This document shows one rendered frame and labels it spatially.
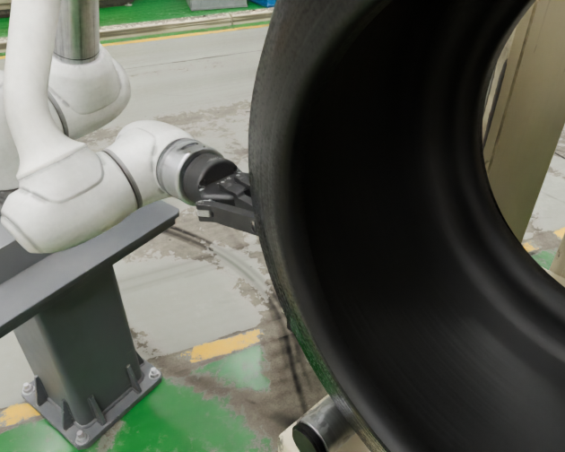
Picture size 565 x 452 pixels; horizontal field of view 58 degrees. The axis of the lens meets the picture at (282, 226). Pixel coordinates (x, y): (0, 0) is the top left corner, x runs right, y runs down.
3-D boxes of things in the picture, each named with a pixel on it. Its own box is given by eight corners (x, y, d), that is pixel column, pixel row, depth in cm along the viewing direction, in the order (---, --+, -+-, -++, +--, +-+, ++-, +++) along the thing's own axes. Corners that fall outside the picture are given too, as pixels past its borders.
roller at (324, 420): (511, 290, 67) (490, 302, 70) (488, 263, 68) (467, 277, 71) (327, 464, 48) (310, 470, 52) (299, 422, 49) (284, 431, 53)
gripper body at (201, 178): (174, 164, 68) (214, 184, 61) (225, 143, 72) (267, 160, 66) (184, 212, 72) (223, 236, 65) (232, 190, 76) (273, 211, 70)
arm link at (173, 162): (204, 129, 76) (227, 138, 72) (212, 184, 80) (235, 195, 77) (150, 149, 71) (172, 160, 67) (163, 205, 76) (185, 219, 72)
